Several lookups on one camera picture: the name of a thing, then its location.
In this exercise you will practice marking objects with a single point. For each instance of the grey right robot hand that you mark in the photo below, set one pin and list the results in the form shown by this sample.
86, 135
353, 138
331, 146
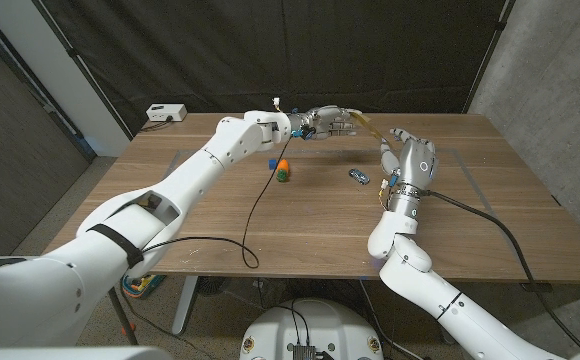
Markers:
417, 162

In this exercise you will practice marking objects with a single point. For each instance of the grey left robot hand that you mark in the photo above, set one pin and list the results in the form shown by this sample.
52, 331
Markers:
325, 122

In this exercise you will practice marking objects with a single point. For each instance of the gold foil envelope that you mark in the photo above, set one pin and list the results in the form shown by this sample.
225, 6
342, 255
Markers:
370, 127

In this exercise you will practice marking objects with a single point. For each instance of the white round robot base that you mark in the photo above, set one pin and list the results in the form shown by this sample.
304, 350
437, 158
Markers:
315, 325

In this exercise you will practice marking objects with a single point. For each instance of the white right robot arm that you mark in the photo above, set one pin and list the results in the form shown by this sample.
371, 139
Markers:
430, 295

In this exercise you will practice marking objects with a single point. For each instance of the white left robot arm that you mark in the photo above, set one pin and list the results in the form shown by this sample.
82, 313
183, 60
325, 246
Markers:
120, 235

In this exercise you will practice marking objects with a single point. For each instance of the small toy car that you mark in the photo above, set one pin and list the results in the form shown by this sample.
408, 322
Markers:
359, 176

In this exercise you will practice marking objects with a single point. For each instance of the orange toy carrot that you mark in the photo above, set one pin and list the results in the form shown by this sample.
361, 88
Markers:
283, 167

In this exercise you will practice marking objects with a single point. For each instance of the blue block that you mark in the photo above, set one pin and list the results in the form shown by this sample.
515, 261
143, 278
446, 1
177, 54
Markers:
272, 164

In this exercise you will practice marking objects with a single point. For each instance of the colourful toy vehicle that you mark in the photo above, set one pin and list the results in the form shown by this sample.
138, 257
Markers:
145, 287

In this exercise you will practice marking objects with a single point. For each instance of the black backdrop curtain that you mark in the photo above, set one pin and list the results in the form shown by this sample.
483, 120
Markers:
370, 50

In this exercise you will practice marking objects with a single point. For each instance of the white power strip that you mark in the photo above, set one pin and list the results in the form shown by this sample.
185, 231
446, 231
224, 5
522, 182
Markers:
166, 112

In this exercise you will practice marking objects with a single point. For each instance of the black floor fan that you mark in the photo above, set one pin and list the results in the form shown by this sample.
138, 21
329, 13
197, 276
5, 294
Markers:
210, 286

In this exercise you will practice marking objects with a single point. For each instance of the black electronics box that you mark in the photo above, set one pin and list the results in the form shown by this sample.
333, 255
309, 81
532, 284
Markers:
305, 352

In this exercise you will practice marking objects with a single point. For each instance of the white table leg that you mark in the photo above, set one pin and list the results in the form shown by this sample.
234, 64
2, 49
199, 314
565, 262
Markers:
185, 305

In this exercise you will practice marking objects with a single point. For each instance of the small orange disc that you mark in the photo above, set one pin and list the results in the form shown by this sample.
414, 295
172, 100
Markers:
131, 327

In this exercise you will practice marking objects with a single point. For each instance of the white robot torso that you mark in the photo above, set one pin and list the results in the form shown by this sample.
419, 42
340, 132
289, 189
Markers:
70, 354

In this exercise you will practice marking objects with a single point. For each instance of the black backdrop frame pole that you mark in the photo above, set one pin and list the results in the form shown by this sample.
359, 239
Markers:
490, 50
70, 50

